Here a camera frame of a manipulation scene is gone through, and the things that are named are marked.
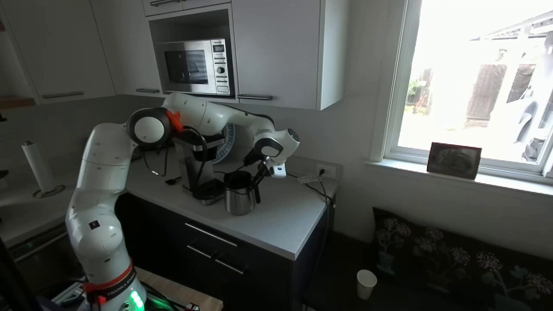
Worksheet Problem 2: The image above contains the blue patterned decorative plate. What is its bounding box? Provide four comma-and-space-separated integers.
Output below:
218, 123, 238, 167

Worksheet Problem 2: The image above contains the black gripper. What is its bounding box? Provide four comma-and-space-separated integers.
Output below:
244, 151, 276, 205

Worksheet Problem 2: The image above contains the black coffee maker cable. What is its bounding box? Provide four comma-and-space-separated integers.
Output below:
287, 172, 337, 279

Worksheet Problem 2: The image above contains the stainless steel microwave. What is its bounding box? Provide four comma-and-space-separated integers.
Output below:
154, 39, 233, 99

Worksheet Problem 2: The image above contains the long silver drawer handle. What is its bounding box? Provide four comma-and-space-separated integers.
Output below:
183, 222, 238, 250

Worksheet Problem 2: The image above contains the black steel coffee maker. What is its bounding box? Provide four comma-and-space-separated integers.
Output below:
181, 135, 230, 208

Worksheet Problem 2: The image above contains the wooden robot platform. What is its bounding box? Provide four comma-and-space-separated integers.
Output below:
135, 267, 225, 311

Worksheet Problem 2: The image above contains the stainless steel coffee pot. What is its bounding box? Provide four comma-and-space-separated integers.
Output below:
223, 170, 259, 218

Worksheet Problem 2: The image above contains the short silver drawer handle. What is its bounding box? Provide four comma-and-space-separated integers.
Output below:
185, 244, 214, 262
212, 258, 245, 277

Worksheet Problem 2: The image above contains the white paper towel roll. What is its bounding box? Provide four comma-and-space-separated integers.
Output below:
21, 141, 66, 199

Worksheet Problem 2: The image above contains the white framed window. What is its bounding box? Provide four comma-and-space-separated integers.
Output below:
382, 0, 553, 187

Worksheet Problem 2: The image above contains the white wall outlet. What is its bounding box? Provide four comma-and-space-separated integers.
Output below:
314, 163, 339, 182

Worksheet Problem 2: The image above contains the white wall cabinet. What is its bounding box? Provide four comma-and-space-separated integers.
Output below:
0, 0, 351, 113

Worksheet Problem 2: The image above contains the dark floral sofa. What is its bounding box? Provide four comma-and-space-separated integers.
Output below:
370, 206, 553, 311

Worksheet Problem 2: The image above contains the dark under-counter appliance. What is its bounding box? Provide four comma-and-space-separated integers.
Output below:
10, 224, 79, 296

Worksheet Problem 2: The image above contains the white paper cup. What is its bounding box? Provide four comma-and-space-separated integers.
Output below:
354, 269, 378, 303

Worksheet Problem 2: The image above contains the wooden wall shelf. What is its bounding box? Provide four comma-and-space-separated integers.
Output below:
0, 96, 38, 111

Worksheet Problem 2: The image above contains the dark lower drawer cabinet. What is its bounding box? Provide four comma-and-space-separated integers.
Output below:
114, 193, 335, 311

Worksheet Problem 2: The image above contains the small dark picture frame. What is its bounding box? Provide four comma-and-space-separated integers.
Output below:
427, 142, 484, 182

